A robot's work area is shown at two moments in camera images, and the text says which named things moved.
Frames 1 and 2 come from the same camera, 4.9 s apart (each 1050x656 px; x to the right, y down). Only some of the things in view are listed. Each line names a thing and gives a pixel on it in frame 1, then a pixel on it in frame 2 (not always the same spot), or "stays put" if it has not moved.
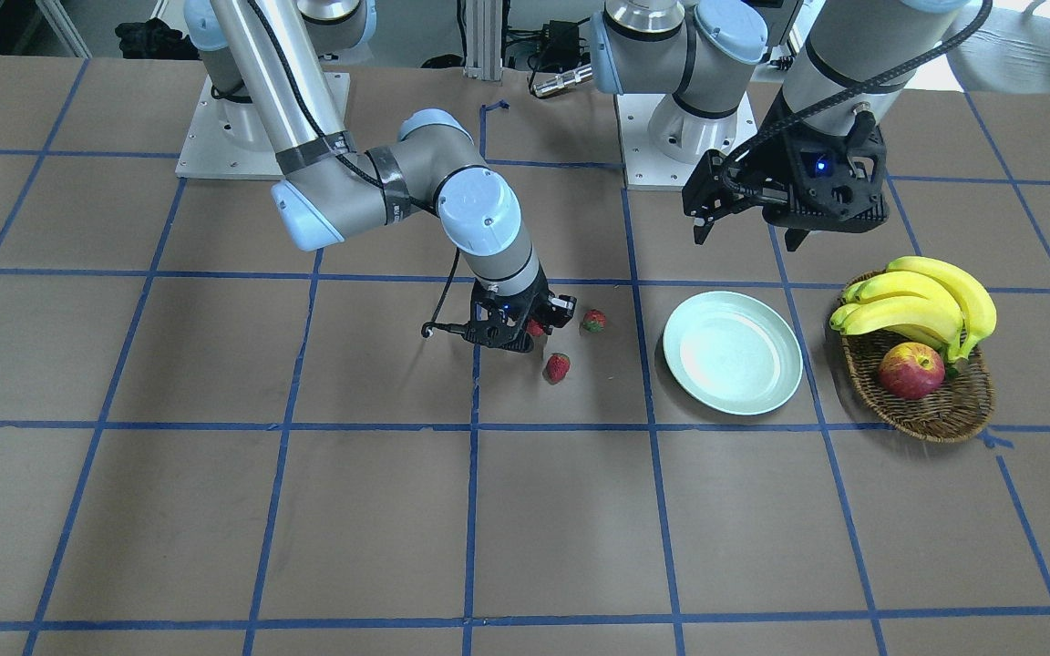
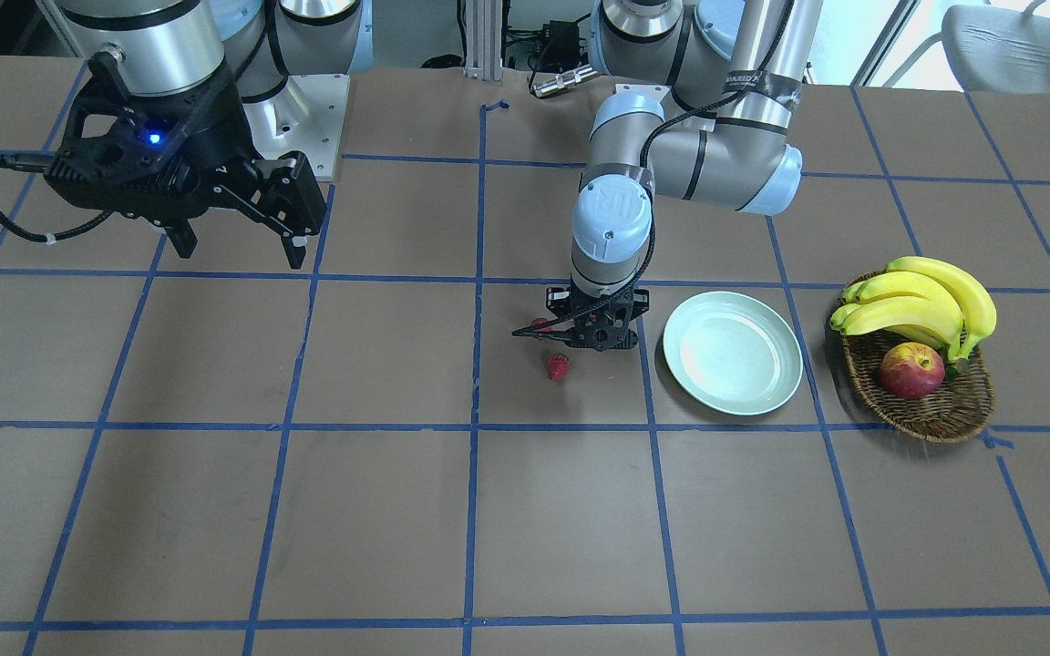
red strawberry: (557, 368) stays put
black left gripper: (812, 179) → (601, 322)
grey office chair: (1016, 51) stays put
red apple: (911, 372) stays put
